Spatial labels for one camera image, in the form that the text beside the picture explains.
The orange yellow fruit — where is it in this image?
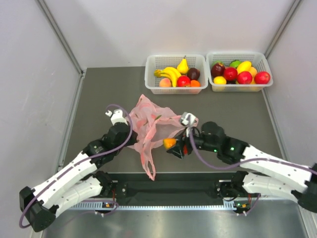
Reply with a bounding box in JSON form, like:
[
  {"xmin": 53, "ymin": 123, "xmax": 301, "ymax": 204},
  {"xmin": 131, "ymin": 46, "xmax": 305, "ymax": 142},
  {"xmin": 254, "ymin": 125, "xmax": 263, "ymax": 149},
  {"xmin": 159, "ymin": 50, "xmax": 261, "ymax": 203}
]
[{"xmin": 163, "ymin": 138, "xmax": 177, "ymax": 150}]

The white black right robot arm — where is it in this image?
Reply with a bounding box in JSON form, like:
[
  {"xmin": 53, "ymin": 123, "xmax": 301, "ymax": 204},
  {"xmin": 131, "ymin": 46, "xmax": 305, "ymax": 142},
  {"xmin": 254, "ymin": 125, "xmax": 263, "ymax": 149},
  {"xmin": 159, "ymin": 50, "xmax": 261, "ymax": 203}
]
[{"xmin": 163, "ymin": 121, "xmax": 317, "ymax": 213}]

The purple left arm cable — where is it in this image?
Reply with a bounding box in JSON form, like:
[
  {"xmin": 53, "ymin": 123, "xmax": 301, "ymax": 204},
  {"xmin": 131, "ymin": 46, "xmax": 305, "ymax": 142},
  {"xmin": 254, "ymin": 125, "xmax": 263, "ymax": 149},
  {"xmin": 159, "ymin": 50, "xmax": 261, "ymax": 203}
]
[{"xmin": 19, "ymin": 104, "xmax": 134, "ymax": 229}]

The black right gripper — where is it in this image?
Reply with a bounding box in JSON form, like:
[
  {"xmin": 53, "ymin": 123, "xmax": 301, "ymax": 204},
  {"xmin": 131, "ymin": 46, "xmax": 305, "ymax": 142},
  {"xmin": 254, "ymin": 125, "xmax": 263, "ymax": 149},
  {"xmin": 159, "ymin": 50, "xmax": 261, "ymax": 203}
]
[{"xmin": 167, "ymin": 125, "xmax": 219, "ymax": 159}]

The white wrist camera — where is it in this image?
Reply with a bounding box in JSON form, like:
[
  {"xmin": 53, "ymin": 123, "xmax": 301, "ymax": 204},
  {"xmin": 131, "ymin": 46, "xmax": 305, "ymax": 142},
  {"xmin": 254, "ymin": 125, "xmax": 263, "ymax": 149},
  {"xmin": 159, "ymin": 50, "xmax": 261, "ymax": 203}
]
[
  {"xmin": 179, "ymin": 112, "xmax": 199, "ymax": 137},
  {"xmin": 105, "ymin": 109, "xmax": 128, "ymax": 125}
]

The yellow mango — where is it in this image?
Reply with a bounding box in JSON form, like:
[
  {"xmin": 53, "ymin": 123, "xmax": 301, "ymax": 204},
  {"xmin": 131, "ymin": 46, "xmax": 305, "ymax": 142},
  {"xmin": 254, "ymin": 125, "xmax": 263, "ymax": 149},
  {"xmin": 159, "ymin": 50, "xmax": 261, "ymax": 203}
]
[{"xmin": 236, "ymin": 61, "xmax": 252, "ymax": 74}]

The black mounting rail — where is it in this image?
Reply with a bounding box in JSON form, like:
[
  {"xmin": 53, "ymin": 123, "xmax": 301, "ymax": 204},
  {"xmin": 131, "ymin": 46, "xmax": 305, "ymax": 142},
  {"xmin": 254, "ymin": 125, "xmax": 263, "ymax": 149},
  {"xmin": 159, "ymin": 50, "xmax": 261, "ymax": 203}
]
[{"xmin": 74, "ymin": 172, "xmax": 248, "ymax": 206}]

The aluminium frame post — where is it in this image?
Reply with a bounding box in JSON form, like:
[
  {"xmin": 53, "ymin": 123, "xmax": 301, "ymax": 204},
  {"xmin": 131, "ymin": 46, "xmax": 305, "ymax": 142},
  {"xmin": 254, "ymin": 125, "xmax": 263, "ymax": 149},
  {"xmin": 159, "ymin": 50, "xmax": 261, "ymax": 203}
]
[
  {"xmin": 264, "ymin": 0, "xmax": 304, "ymax": 58},
  {"xmin": 35, "ymin": 0, "xmax": 84, "ymax": 75}
]

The aluminium frame post right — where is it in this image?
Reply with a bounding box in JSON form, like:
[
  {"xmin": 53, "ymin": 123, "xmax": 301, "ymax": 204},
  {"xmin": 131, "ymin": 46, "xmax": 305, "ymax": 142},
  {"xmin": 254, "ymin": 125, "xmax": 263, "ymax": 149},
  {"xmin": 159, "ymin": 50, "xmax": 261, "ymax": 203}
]
[{"xmin": 264, "ymin": 0, "xmax": 304, "ymax": 58}]

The green lime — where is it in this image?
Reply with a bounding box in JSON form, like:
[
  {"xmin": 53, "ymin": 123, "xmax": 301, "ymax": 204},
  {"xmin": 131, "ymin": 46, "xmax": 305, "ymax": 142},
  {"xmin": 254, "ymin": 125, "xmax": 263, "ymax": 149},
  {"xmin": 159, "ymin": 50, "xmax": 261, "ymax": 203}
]
[{"xmin": 229, "ymin": 60, "xmax": 242, "ymax": 68}]

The white right fruit basket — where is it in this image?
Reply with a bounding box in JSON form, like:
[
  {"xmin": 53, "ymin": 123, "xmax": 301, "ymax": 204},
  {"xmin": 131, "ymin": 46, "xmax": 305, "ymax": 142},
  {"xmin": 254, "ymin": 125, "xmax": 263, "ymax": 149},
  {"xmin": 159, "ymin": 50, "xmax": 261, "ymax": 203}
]
[{"xmin": 206, "ymin": 51, "xmax": 273, "ymax": 92}]

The dark purple plum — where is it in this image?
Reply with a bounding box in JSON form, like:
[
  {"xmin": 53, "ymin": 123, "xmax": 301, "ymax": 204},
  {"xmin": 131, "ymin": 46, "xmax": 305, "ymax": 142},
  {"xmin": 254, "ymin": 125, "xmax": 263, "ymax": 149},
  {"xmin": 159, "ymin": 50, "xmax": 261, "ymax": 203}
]
[{"xmin": 187, "ymin": 67, "xmax": 201, "ymax": 80}]

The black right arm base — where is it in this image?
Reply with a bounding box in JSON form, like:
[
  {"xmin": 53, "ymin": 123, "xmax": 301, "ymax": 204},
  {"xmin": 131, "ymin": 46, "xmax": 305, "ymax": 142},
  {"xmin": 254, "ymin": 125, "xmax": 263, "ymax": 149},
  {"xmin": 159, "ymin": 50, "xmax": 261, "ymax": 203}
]
[{"xmin": 214, "ymin": 181, "xmax": 241, "ymax": 202}]

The orange tangerine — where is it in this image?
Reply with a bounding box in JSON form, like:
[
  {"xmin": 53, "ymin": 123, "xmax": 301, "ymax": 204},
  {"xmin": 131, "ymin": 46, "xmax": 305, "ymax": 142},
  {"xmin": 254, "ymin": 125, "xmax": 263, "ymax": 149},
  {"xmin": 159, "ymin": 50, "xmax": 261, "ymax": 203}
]
[{"xmin": 190, "ymin": 80, "xmax": 201, "ymax": 87}]

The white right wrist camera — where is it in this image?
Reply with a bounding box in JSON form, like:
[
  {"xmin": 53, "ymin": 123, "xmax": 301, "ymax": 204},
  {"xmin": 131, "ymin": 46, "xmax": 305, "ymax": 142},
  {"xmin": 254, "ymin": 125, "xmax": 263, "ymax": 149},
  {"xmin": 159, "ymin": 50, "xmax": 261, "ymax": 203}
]
[{"xmin": 179, "ymin": 112, "xmax": 199, "ymax": 137}]

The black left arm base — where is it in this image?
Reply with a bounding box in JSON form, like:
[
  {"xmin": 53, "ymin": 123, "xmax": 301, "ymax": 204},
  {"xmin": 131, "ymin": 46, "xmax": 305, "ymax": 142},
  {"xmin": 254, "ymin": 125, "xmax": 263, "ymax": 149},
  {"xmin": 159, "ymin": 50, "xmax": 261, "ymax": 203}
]
[{"xmin": 94, "ymin": 171, "xmax": 128, "ymax": 214}]

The yellow pear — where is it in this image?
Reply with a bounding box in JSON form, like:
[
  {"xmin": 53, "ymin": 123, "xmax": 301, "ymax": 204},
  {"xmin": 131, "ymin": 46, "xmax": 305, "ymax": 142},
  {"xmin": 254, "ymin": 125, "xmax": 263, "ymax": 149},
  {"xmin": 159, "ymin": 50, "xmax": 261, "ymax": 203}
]
[{"xmin": 176, "ymin": 56, "xmax": 189, "ymax": 74}]

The pale yellow fruit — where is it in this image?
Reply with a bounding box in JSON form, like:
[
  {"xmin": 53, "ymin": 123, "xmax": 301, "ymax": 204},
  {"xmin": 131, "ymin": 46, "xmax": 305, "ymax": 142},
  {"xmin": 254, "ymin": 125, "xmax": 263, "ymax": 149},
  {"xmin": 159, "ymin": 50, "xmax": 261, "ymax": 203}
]
[{"xmin": 249, "ymin": 66, "xmax": 258, "ymax": 78}]

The aluminium frame post left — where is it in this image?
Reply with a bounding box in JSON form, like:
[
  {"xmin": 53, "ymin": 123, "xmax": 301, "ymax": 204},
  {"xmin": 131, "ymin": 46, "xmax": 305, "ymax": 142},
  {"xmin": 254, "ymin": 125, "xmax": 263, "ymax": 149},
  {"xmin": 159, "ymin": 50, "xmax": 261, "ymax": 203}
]
[{"xmin": 35, "ymin": 0, "xmax": 84, "ymax": 75}]

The yellow banana bunch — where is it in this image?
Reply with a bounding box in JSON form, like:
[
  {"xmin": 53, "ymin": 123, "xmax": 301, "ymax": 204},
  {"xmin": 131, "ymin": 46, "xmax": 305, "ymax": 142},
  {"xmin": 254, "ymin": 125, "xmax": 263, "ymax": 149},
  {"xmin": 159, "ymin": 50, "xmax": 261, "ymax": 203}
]
[{"xmin": 154, "ymin": 67, "xmax": 181, "ymax": 87}]

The white fruit basket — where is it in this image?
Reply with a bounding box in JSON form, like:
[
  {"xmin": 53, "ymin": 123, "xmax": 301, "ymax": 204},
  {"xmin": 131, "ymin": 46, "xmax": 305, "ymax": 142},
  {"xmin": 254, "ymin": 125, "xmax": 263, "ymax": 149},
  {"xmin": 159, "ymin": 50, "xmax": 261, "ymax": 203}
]
[
  {"xmin": 206, "ymin": 51, "xmax": 273, "ymax": 92},
  {"xmin": 145, "ymin": 54, "xmax": 209, "ymax": 94}
]

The white slotted cable duct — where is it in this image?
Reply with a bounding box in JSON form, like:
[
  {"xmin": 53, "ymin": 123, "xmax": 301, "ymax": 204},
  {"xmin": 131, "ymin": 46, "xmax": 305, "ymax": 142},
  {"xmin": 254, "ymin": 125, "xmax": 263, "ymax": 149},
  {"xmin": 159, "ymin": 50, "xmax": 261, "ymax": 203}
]
[{"xmin": 71, "ymin": 199, "xmax": 251, "ymax": 211}]

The dark red apple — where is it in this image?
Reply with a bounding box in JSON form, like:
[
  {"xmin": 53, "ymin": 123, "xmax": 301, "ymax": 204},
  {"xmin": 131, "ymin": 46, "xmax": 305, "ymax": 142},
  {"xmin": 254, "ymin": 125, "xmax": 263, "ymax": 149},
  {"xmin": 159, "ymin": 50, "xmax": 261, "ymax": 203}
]
[{"xmin": 211, "ymin": 62, "xmax": 225, "ymax": 77}]

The pink plastic bag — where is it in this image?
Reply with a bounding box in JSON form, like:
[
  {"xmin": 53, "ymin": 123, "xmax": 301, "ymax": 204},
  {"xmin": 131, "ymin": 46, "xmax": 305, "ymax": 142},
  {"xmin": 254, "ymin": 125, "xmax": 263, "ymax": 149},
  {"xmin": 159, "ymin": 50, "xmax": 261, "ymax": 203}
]
[{"xmin": 129, "ymin": 95, "xmax": 185, "ymax": 181}]

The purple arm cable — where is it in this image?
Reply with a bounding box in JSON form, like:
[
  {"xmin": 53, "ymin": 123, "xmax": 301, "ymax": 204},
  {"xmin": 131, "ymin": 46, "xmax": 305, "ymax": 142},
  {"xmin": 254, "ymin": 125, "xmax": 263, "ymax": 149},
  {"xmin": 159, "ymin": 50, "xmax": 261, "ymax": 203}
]
[
  {"xmin": 19, "ymin": 104, "xmax": 134, "ymax": 229},
  {"xmin": 188, "ymin": 119, "xmax": 317, "ymax": 216}
]

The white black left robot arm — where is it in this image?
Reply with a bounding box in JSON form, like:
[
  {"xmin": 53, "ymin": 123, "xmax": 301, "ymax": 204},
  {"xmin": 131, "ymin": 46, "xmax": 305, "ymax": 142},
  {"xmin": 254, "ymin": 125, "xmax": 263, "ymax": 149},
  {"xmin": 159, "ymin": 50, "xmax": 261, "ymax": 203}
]
[{"xmin": 19, "ymin": 122, "xmax": 138, "ymax": 233}]

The peach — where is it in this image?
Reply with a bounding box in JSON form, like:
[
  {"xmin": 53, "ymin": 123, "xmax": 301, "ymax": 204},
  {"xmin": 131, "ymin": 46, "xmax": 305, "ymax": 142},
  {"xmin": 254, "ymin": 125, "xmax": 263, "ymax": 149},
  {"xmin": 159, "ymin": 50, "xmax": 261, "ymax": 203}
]
[{"xmin": 159, "ymin": 78, "xmax": 172, "ymax": 87}]

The white left fruit basket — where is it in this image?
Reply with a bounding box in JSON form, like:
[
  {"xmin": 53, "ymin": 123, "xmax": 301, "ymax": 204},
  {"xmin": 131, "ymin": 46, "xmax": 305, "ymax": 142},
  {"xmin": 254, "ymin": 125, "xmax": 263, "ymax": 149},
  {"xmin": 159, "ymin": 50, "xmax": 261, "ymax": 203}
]
[{"xmin": 145, "ymin": 54, "xmax": 209, "ymax": 94}]

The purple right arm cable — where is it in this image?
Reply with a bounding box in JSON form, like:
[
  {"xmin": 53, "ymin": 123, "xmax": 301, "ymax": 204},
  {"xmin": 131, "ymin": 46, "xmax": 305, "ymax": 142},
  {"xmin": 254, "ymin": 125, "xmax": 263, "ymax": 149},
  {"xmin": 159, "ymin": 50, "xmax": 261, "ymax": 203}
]
[{"xmin": 188, "ymin": 119, "xmax": 317, "ymax": 216}]

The yellow lemon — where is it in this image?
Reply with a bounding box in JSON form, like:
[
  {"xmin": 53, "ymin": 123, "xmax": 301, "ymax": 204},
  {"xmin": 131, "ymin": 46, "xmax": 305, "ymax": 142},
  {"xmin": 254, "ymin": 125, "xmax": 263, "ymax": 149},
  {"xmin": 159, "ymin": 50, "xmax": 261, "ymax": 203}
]
[{"xmin": 213, "ymin": 76, "xmax": 227, "ymax": 85}]

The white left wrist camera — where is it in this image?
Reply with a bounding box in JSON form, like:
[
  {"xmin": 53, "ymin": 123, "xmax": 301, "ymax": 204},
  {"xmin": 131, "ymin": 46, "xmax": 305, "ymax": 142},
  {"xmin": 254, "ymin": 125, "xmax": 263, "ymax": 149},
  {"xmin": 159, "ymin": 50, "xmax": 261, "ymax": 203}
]
[{"xmin": 105, "ymin": 109, "xmax": 128, "ymax": 125}]

